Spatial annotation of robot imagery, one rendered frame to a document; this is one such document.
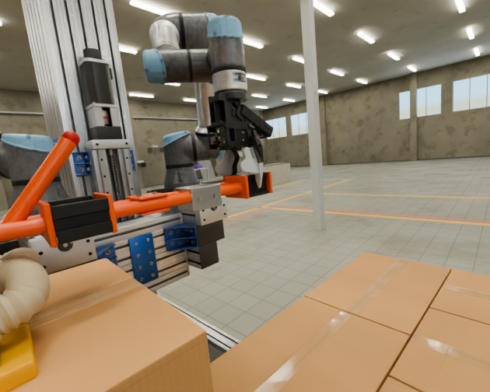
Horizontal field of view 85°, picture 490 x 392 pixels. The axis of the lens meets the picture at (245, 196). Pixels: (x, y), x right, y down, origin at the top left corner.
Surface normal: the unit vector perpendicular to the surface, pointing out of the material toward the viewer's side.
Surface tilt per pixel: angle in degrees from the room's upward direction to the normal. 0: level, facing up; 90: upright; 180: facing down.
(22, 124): 90
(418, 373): 0
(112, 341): 0
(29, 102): 90
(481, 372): 0
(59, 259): 90
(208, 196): 90
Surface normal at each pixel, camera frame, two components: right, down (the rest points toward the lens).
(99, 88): 0.72, 0.03
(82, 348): -0.10, -0.98
